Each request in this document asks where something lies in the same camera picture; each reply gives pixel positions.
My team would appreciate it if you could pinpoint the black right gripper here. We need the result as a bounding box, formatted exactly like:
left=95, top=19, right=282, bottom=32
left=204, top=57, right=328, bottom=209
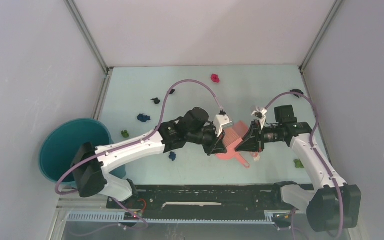
left=234, top=119, right=284, bottom=153

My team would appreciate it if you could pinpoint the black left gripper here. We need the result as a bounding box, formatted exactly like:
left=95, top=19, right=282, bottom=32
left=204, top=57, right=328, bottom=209
left=186, top=122, right=227, bottom=157

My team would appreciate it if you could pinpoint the white paper scrap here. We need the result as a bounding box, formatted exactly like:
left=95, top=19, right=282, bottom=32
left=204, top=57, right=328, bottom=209
left=253, top=156, right=261, bottom=162

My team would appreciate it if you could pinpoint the pink hand brush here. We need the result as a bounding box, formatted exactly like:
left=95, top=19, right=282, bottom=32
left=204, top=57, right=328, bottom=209
left=223, top=121, right=249, bottom=151

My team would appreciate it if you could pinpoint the green paper scrap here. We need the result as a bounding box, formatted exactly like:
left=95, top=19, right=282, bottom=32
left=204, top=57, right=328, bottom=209
left=293, top=159, right=305, bottom=169
left=120, top=130, right=130, bottom=139

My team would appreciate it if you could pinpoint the pink dustpan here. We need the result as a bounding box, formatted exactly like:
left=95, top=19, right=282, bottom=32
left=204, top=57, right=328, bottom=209
left=215, top=147, right=251, bottom=169

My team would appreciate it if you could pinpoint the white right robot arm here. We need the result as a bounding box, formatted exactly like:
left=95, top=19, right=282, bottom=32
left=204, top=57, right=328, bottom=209
left=235, top=105, right=362, bottom=233

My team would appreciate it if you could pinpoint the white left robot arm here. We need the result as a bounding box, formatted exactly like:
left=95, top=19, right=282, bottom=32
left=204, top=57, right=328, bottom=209
left=72, top=107, right=233, bottom=208

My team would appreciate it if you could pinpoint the dark blue scrap near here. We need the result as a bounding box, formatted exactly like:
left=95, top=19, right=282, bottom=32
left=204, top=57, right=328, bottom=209
left=168, top=151, right=177, bottom=161

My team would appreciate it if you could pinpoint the magenta paper scrap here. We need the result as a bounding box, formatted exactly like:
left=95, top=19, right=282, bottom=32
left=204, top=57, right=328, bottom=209
left=210, top=74, right=220, bottom=83

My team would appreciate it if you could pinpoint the dark blue paper scrap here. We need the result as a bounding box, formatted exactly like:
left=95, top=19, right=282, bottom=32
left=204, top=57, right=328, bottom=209
left=136, top=113, right=151, bottom=123

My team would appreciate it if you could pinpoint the teal plastic bucket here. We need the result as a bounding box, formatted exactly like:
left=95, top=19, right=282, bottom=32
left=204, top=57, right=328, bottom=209
left=38, top=118, right=114, bottom=183

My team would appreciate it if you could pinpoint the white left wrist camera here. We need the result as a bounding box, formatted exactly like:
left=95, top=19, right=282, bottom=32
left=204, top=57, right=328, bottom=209
left=213, top=110, right=234, bottom=137

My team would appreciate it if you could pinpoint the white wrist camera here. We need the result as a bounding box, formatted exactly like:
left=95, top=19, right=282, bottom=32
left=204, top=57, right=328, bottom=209
left=213, top=110, right=234, bottom=137
left=251, top=106, right=268, bottom=130

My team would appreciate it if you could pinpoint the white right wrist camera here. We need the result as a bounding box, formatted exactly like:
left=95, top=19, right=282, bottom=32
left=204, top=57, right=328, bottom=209
left=251, top=106, right=268, bottom=130

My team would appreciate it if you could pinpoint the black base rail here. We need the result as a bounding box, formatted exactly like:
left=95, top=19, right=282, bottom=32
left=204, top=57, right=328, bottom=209
left=123, top=184, right=293, bottom=220

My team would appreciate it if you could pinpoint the aluminium corner post right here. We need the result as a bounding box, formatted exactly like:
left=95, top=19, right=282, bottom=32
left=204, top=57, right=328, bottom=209
left=299, top=0, right=345, bottom=74

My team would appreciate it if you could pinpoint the aluminium corner post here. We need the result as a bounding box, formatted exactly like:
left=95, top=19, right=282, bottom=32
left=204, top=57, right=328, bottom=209
left=63, top=0, right=114, bottom=120
left=299, top=0, right=345, bottom=74

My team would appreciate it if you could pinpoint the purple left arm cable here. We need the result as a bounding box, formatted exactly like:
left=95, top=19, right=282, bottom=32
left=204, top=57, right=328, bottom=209
left=54, top=79, right=226, bottom=196

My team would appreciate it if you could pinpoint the white cable duct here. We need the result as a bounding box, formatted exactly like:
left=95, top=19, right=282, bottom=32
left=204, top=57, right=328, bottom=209
left=66, top=211, right=274, bottom=225

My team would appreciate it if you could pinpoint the aluminium corner post left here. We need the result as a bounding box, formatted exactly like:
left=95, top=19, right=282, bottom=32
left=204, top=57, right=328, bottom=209
left=63, top=0, right=114, bottom=120

